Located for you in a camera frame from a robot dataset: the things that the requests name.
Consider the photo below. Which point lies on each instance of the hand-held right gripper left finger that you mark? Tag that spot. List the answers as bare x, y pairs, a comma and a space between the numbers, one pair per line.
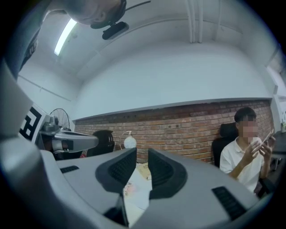
89, 183

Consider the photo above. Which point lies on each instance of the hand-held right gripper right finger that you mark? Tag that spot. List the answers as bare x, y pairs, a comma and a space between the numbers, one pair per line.
192, 201

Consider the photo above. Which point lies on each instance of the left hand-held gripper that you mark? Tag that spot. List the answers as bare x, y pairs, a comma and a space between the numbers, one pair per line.
29, 123

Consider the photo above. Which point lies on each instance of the black office chair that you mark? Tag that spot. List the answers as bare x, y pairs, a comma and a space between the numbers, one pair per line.
217, 147
102, 143

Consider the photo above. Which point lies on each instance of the black standing fan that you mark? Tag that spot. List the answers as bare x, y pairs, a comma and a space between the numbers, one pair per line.
58, 120

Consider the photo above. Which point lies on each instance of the pink artificial flower bunch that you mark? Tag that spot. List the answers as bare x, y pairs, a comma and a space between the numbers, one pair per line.
131, 189

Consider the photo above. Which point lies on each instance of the white folding table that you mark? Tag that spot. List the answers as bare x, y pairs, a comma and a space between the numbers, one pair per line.
138, 201

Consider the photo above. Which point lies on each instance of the pale smartphone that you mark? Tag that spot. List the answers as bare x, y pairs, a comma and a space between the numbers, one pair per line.
266, 139

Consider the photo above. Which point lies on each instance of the fluorescent ceiling light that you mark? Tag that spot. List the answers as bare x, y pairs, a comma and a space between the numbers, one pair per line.
64, 38

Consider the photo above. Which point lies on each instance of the dark desk with white legs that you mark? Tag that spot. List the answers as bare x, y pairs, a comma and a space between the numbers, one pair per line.
280, 143

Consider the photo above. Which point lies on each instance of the person's dark shirt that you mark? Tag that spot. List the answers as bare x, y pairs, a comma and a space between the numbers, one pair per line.
24, 44

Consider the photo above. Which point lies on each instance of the person's head and neck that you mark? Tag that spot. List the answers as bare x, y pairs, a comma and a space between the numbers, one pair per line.
93, 11

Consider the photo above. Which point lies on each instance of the white ceiling pipes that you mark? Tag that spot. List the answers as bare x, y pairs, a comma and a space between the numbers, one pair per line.
194, 22

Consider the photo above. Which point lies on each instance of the black head-mounted camera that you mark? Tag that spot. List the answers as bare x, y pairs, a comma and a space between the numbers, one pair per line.
115, 30

